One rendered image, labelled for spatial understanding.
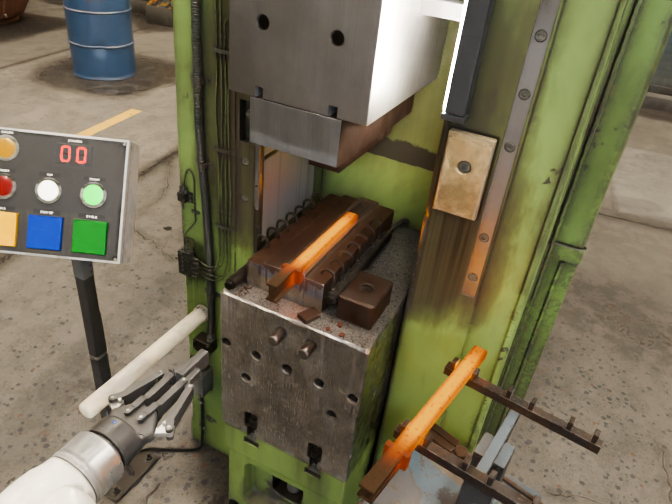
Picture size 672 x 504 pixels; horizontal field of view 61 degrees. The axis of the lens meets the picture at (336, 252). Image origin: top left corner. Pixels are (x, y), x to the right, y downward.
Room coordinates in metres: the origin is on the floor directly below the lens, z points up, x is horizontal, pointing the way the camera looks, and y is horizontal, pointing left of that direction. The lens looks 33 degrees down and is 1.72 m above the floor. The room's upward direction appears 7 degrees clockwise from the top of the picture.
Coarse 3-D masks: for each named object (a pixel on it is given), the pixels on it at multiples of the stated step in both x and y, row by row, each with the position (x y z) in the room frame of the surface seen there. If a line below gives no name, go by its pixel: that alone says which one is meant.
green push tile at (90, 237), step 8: (80, 224) 1.07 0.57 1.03; (88, 224) 1.07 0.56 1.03; (96, 224) 1.07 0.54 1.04; (104, 224) 1.07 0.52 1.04; (80, 232) 1.06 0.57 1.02; (88, 232) 1.06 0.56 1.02; (96, 232) 1.06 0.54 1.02; (104, 232) 1.06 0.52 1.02; (72, 240) 1.05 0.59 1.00; (80, 240) 1.05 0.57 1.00; (88, 240) 1.05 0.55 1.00; (96, 240) 1.05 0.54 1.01; (104, 240) 1.05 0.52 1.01; (72, 248) 1.04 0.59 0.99; (80, 248) 1.04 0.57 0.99; (88, 248) 1.04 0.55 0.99; (96, 248) 1.04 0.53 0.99; (104, 248) 1.04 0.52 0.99
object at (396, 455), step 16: (480, 352) 0.90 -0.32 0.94; (464, 368) 0.85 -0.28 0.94; (448, 384) 0.80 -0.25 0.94; (464, 384) 0.82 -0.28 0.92; (432, 400) 0.75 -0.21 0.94; (448, 400) 0.76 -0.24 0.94; (416, 416) 0.71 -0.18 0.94; (432, 416) 0.72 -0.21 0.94; (416, 432) 0.68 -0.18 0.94; (384, 448) 0.64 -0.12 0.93; (400, 448) 0.63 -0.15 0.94; (384, 464) 0.60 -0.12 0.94; (400, 464) 0.62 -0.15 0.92; (368, 480) 0.57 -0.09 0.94; (384, 480) 0.57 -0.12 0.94; (368, 496) 0.55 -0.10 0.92
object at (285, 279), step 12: (348, 216) 1.29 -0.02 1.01; (336, 228) 1.22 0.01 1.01; (324, 240) 1.16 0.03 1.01; (312, 252) 1.10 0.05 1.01; (288, 264) 1.03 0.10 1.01; (300, 264) 1.05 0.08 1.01; (276, 276) 0.98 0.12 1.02; (288, 276) 0.98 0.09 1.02; (300, 276) 1.01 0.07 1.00; (276, 288) 0.94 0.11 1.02; (288, 288) 0.99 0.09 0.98; (276, 300) 0.94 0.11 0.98
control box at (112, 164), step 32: (0, 128) 1.16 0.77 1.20; (0, 160) 1.13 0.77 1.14; (32, 160) 1.13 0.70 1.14; (96, 160) 1.15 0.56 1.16; (128, 160) 1.16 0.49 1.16; (32, 192) 1.10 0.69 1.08; (64, 192) 1.10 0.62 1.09; (128, 192) 1.13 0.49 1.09; (64, 224) 1.07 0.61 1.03; (128, 224) 1.11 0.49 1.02; (64, 256) 1.03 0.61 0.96; (96, 256) 1.04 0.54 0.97; (128, 256) 1.09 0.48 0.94
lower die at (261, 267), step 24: (312, 216) 1.32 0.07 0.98; (336, 216) 1.32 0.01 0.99; (360, 216) 1.31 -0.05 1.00; (384, 216) 1.34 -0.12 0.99; (288, 240) 1.19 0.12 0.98; (312, 240) 1.18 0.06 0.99; (336, 240) 1.18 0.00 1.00; (360, 240) 1.21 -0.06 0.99; (264, 264) 1.06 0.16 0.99; (312, 264) 1.06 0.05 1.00; (336, 264) 1.09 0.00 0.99; (264, 288) 1.06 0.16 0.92; (312, 288) 1.01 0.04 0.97
